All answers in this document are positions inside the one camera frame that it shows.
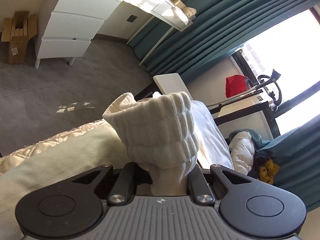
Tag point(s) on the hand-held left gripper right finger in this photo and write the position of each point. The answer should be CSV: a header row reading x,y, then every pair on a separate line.
x,y
197,182

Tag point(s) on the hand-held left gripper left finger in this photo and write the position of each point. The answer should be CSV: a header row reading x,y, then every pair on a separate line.
x,y
127,173

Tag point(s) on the cream sweatshirt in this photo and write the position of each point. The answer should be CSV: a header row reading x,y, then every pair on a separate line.
x,y
155,135

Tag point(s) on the dark clothes pile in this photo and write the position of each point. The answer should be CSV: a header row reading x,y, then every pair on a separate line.
x,y
260,152

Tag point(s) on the white duvet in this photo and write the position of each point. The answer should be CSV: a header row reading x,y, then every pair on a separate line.
x,y
241,152

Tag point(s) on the mustard cloth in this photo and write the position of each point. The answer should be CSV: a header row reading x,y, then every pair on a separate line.
x,y
268,171

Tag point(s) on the quilted mattress cover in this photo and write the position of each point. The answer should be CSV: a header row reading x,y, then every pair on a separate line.
x,y
50,145

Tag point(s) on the black framed white panel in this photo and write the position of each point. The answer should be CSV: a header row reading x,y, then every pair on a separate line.
x,y
247,115

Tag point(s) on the white flat board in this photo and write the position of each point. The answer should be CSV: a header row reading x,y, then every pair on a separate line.
x,y
172,85

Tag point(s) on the red bag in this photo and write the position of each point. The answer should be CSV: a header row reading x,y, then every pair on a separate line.
x,y
235,86

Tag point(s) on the garment steamer stand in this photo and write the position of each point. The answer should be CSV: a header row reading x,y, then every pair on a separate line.
x,y
260,87

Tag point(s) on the black framed window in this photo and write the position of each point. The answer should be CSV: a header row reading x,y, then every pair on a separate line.
x,y
287,62

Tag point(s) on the white drawer cabinet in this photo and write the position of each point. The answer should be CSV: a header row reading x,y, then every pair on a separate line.
x,y
72,22

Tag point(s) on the white vanity table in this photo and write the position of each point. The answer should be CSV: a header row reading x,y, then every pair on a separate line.
x,y
152,5

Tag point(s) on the tissue box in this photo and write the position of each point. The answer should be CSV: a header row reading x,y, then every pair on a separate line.
x,y
191,11

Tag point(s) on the cardboard boxes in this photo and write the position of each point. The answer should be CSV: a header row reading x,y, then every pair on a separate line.
x,y
18,37

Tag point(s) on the black wall socket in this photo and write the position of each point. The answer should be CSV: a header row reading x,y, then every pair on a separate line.
x,y
131,18

